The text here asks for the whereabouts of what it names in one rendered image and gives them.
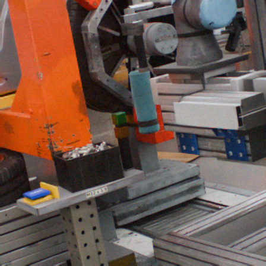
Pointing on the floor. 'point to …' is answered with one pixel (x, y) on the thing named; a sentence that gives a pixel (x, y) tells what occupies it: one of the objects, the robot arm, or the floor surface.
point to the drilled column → (84, 234)
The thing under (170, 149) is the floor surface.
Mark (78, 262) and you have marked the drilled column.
